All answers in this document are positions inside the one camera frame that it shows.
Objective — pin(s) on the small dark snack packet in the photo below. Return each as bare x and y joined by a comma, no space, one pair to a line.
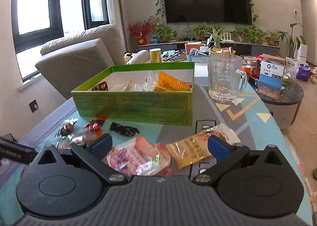
101,86

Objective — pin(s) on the wall-mounted black television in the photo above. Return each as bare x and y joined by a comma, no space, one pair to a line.
206,0

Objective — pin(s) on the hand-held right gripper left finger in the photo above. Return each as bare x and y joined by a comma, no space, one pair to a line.
102,144

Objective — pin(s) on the small black snack packet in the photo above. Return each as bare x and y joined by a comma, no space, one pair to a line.
123,130

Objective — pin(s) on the white sheer curtain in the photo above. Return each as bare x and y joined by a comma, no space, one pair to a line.
118,5

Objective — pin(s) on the clear plastic snack packet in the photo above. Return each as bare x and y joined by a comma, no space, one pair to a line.
138,86

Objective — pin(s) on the purple bag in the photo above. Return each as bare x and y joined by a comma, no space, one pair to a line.
303,73

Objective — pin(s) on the yellow woven basket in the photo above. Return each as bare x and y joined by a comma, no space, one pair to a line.
223,52

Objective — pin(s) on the orange snack packet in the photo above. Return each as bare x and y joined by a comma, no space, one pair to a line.
171,83

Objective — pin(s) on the small red snack packet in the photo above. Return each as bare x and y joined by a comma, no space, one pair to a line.
94,124

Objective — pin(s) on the clear wrapped candies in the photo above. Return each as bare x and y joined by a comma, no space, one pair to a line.
84,138

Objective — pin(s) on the yellow canister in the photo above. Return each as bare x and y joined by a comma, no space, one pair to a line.
155,56

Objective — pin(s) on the green cardboard box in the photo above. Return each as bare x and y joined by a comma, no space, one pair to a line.
133,108

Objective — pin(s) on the white plush pillow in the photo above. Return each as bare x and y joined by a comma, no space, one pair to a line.
138,57

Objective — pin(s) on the white picket decoration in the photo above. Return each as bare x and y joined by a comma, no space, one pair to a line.
227,37

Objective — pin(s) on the white and blue carton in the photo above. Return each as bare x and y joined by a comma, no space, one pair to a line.
271,80

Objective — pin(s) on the silver wrapped candy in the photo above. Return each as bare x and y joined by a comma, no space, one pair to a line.
65,129

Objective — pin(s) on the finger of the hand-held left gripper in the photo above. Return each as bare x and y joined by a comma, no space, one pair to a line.
17,144

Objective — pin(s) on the orange can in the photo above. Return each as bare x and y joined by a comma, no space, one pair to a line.
246,71

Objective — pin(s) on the pink snack packet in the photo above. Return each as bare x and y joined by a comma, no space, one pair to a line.
138,158

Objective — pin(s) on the clear glass mug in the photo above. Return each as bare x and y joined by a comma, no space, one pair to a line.
223,80

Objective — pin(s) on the blue plastic basket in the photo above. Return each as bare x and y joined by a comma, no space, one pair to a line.
197,58

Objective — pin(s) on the green potted plant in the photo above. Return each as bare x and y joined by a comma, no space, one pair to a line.
200,30
250,35
164,32

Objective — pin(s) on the grey television cabinet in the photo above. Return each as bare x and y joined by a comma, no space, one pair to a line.
158,47

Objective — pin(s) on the black wall outlet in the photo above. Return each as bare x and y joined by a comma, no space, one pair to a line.
34,106

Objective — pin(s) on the spider plant in vase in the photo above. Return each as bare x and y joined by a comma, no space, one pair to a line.
216,37

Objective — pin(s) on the pile of dark stationery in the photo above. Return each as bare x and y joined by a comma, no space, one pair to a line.
173,55

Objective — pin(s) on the wide black framed window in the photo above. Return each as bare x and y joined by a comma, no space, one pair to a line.
15,18

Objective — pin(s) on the orange tissue box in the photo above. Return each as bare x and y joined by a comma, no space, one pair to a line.
193,47

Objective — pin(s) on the peace lily plant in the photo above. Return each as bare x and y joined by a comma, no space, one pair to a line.
292,40

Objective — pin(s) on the red flower arrangement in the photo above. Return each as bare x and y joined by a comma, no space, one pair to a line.
141,28

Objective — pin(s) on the grey round side table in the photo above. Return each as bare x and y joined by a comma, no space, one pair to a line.
284,114

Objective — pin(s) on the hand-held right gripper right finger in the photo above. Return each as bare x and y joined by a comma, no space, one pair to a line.
219,148

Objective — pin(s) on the yellow snack packet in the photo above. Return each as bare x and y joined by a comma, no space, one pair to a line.
190,150

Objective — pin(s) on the beige fabric sofa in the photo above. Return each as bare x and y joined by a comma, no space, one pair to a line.
74,62

